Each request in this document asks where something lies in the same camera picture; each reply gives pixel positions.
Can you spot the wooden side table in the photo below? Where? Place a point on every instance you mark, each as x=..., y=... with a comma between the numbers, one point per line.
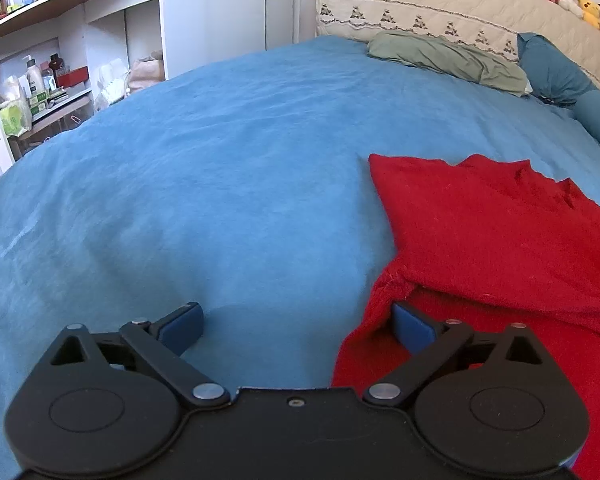
x=55, y=117

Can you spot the dark brown bottle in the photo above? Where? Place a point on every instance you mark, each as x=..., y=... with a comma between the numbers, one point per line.
x=56, y=70

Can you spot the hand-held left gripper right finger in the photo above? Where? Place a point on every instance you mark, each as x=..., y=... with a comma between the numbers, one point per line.
x=411, y=331

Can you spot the white plastic bag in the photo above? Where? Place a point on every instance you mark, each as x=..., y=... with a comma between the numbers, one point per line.
x=111, y=82

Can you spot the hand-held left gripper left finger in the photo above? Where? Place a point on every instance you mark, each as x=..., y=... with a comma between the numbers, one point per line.
x=182, y=329

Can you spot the red box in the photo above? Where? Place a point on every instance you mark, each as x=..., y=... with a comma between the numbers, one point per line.
x=74, y=76

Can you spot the beige cloth bag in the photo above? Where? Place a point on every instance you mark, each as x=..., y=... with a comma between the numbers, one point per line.
x=147, y=72

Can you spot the green tissue packet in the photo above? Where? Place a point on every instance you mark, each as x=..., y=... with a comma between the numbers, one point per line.
x=14, y=117

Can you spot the white dog plush toy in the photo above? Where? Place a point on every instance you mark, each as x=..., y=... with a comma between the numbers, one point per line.
x=571, y=1

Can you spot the green pillow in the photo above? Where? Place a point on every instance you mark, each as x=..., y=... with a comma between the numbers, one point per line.
x=445, y=55

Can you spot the blue bed sheet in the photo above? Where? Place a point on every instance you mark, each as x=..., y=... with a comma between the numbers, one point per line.
x=220, y=170

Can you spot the yellow plush toy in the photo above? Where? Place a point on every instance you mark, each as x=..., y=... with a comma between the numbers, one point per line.
x=591, y=10

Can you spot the red knit sweater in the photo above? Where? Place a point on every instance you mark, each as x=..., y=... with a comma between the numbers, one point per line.
x=485, y=240

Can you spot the white shelf unit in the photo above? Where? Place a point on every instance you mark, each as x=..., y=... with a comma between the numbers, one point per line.
x=175, y=15

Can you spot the white pump bottle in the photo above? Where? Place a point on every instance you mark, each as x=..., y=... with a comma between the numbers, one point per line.
x=32, y=77

